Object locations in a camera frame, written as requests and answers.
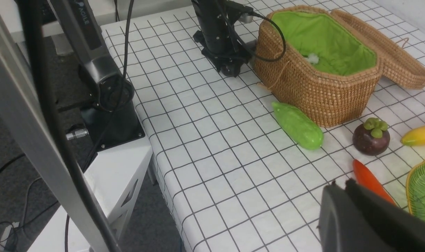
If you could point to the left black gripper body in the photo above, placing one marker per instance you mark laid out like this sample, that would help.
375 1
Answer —
221 44

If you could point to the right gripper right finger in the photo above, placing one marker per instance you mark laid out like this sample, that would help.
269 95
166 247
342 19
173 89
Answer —
399 229

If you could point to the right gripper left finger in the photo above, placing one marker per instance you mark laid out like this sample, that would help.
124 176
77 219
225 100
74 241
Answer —
341 226

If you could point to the orange toy carrot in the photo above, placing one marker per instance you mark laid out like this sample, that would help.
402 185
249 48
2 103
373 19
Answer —
366 178

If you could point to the dark purple toy mangosteen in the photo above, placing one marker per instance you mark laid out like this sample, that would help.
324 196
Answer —
372 137

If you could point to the green toy cucumber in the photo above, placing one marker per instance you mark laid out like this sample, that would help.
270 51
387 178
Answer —
301 129

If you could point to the yellow toy banana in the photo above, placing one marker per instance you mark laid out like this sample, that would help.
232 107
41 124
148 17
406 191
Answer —
414 137

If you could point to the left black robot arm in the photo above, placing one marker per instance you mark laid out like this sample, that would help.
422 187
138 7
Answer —
109 117

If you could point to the green leaf-shaped glass plate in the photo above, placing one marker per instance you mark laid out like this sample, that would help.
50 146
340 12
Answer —
415 190

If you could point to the white black grid tablecloth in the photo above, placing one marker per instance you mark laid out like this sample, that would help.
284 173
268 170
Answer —
232 179

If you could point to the woven wicker basket green lining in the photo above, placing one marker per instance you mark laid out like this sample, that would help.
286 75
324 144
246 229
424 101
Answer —
321 67

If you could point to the woven wicker basket lid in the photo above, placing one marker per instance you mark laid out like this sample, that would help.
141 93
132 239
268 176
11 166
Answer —
396 64

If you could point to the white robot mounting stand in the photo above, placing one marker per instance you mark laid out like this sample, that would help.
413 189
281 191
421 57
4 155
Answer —
115 178

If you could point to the silver aluminium frame post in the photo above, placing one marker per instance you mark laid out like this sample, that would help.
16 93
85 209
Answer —
28 109

